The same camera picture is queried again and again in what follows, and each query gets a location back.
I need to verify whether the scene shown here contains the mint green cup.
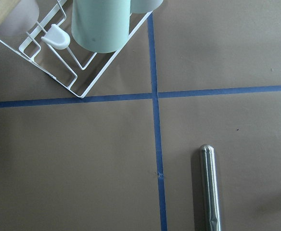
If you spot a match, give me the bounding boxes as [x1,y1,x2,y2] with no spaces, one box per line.
[71,0,130,53]

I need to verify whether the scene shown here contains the grey-green cup top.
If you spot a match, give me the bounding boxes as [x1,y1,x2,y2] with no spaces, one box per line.
[130,0,163,13]

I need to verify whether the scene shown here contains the white-grey cup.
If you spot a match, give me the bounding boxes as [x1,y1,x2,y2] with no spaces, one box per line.
[0,0,39,37]

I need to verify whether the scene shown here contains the steel muddler black tip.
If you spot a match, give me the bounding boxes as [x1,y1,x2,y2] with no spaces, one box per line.
[200,144,222,231]

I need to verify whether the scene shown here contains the white wire cup rack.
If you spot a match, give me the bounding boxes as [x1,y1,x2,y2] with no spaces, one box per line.
[0,0,151,101]

